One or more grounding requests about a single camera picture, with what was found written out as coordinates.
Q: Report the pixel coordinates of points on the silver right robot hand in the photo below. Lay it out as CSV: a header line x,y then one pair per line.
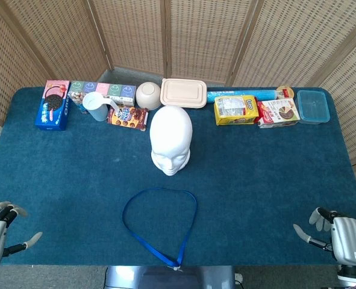
x,y
347,238

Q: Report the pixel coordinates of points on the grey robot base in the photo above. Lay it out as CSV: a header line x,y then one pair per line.
x,y
135,278

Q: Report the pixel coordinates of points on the teal table cloth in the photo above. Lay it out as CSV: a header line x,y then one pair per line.
x,y
75,168

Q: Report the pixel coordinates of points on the blue Oreo cookie box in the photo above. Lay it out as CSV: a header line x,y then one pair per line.
x,y
52,114

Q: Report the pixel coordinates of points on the blue transparent food container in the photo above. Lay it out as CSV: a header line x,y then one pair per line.
x,y
312,105

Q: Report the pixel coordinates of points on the red white cookie box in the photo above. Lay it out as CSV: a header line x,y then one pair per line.
x,y
278,116

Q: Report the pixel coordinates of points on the small round snack cup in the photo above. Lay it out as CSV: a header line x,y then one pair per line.
x,y
284,91

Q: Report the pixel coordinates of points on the pale blue plastic mug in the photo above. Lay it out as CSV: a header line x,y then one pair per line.
x,y
94,108

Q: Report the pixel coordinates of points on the cyan plastic roll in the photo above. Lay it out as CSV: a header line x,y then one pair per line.
x,y
265,94

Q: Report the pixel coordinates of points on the yellow Lipo biscuit bag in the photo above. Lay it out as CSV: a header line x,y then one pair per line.
x,y
235,111

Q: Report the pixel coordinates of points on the brown chocolate biscuit box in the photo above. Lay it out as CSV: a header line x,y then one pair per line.
x,y
129,119

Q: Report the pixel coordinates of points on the pastel multicolour carton pack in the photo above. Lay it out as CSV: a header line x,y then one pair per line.
x,y
114,90

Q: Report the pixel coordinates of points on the white foam mannequin head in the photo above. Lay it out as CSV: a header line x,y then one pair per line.
x,y
171,135

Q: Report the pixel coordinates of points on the beige bowl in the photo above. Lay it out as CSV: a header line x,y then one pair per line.
x,y
147,94

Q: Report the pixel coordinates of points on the beige lidded lunch box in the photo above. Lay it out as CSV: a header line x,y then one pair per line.
x,y
182,93

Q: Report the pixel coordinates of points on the wicker folding screen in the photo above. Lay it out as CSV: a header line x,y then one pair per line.
x,y
195,36

